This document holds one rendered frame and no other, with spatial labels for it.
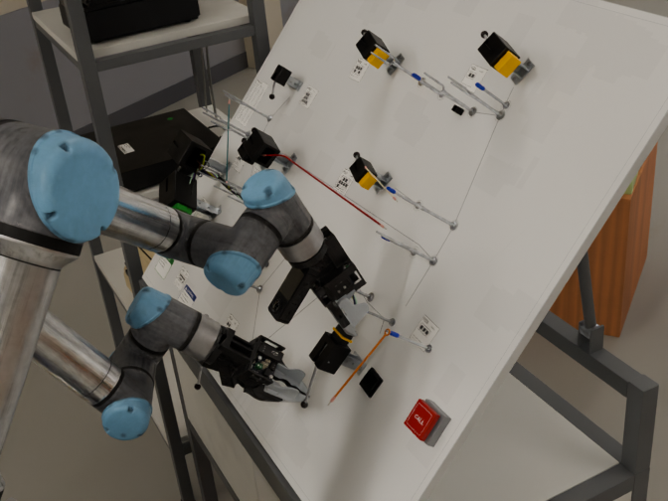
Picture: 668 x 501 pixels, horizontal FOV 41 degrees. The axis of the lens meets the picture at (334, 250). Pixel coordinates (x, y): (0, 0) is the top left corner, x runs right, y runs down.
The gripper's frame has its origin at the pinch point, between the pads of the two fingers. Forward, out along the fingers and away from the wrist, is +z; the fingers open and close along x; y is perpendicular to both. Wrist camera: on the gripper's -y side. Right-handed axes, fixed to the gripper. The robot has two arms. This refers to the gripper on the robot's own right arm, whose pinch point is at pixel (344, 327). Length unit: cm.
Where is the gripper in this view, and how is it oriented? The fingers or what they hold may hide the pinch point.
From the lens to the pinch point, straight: 160.7
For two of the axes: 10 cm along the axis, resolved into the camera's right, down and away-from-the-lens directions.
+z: 4.2, 6.5, 6.4
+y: 8.0, -5.9, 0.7
